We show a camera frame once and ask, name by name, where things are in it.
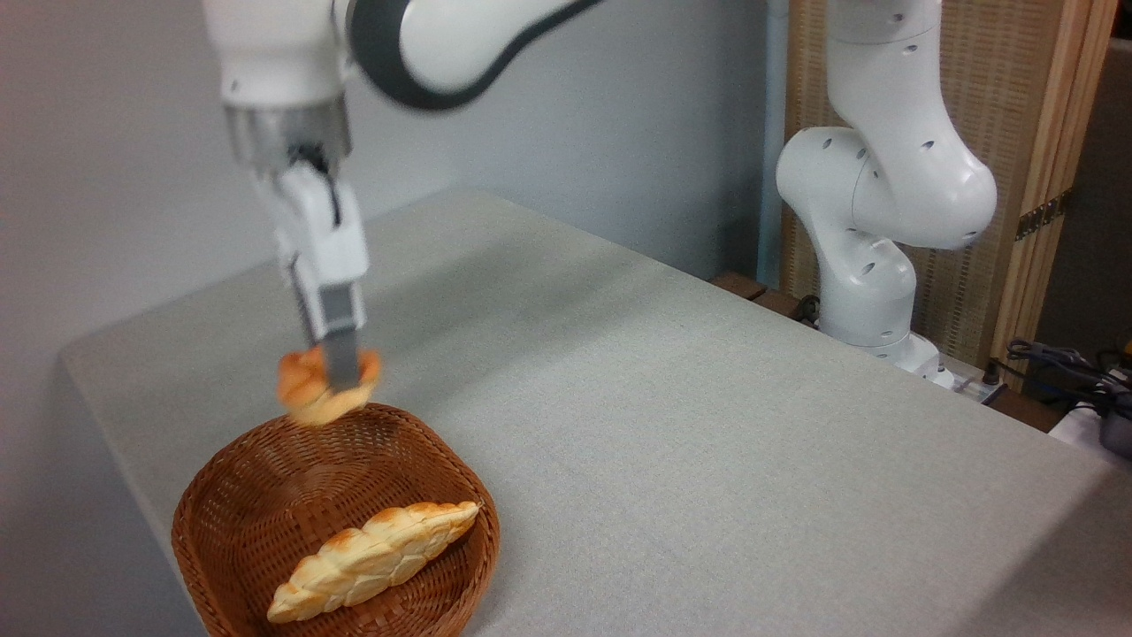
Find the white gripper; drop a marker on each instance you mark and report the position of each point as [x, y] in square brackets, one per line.
[332, 239]

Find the round orange bread roll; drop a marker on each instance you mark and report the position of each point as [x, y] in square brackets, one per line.
[305, 389]

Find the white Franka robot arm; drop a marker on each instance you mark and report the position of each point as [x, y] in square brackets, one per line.
[893, 177]

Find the long braided bread loaf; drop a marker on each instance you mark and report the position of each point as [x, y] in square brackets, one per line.
[371, 557]

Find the brown woven wicker basket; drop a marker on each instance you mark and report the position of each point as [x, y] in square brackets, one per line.
[256, 504]

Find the light blue vertical pipe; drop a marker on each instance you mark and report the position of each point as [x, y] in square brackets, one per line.
[771, 133]

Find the brass screen hinge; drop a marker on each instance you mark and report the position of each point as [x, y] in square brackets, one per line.
[1044, 215]

